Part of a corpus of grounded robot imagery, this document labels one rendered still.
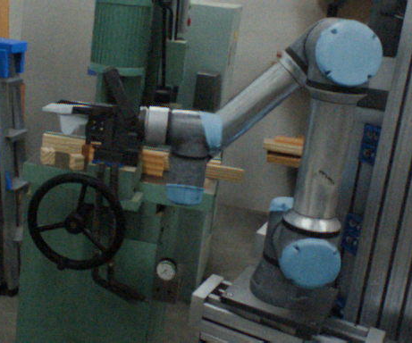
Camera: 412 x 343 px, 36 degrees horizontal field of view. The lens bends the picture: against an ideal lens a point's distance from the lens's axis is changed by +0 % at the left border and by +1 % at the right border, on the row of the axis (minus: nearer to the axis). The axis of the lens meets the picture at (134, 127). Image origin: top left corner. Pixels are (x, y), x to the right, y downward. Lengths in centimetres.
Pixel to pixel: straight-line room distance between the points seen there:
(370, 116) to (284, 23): 268
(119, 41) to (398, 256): 97
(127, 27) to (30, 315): 99
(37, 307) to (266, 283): 92
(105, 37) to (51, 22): 261
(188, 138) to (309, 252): 33
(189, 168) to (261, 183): 317
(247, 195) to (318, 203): 316
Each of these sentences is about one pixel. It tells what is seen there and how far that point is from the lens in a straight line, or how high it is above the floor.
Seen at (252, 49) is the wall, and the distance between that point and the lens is 426.
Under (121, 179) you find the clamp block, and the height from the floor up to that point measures 93.
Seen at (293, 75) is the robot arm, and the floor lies 134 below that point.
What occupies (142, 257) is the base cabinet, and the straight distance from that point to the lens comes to 201.
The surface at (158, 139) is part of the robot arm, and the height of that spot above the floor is 120.
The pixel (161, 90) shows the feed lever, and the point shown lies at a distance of 213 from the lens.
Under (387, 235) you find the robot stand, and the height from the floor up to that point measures 98.
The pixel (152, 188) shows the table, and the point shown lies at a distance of 192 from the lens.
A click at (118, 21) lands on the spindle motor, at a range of 193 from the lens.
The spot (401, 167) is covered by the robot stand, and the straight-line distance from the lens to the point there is 156.
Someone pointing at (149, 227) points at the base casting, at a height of 76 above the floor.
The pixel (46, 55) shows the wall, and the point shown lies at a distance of 458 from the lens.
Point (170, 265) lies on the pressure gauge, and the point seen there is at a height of 68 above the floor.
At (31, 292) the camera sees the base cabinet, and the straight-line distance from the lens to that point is 216.
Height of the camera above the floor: 151
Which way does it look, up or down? 14 degrees down
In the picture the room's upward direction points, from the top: 6 degrees clockwise
